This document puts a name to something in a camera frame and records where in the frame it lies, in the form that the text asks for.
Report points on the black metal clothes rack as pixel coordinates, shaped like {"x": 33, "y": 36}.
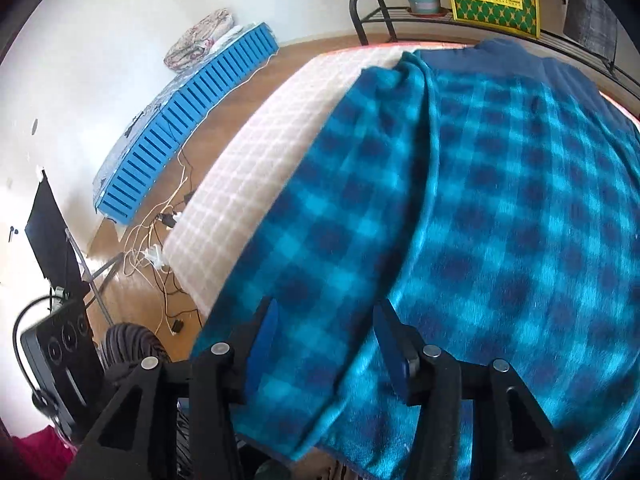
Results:
{"x": 380, "y": 15}

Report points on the white power strip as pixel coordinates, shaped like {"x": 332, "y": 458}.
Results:
{"x": 155, "y": 256}

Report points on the grey plaid hanging coat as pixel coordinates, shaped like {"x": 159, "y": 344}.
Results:
{"x": 590, "y": 15}

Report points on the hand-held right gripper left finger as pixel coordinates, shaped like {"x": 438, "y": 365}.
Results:
{"x": 264, "y": 342}

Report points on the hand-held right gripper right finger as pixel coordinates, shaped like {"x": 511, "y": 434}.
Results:
{"x": 395, "y": 357}

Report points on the person's left forearm pink sleeve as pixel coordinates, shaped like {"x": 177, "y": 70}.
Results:
{"x": 37, "y": 455}

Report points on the person's striped dark clothing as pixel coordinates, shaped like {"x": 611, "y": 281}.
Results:
{"x": 131, "y": 342}

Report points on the black charger plug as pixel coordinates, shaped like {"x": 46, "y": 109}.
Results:
{"x": 176, "y": 326}

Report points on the black panel on stand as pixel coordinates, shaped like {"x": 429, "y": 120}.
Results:
{"x": 50, "y": 240}

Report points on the floral fabric bundle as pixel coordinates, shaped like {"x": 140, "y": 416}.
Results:
{"x": 200, "y": 40}

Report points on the blue slatted folded mattress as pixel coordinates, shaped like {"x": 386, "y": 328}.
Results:
{"x": 190, "y": 110}

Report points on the blue plaid fleece garment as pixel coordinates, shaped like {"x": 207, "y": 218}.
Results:
{"x": 475, "y": 185}

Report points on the bed with pink checked blanket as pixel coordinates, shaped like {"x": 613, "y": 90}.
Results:
{"x": 260, "y": 160}

